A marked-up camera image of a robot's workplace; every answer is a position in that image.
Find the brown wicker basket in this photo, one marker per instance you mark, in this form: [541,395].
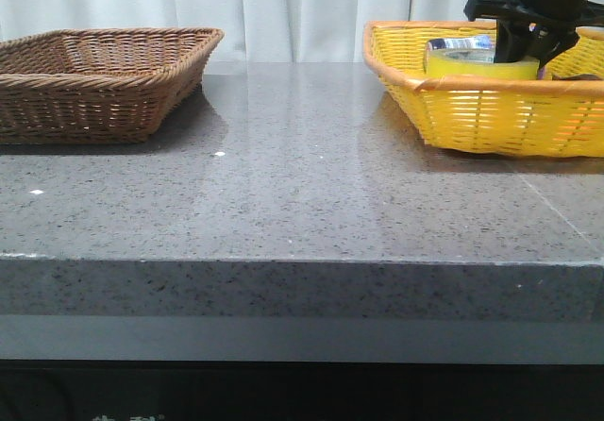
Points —
[97,86]

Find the small labelled jar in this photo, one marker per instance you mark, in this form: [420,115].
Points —
[474,47]

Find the yellow woven basket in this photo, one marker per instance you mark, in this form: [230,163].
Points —
[547,117]

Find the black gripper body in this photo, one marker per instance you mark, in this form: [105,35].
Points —
[553,14]

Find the yellow tape roll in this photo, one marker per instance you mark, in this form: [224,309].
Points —
[477,62]

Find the white curtain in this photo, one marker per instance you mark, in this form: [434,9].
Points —
[255,30]

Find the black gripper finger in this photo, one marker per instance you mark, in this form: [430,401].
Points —
[512,40]
[550,42]

